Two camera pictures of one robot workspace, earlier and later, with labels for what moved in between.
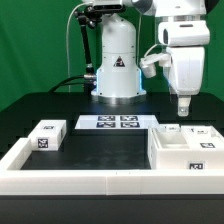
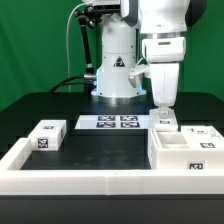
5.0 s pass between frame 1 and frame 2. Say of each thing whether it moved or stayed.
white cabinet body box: stayed
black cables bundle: stayed
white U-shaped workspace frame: stayed
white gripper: moved
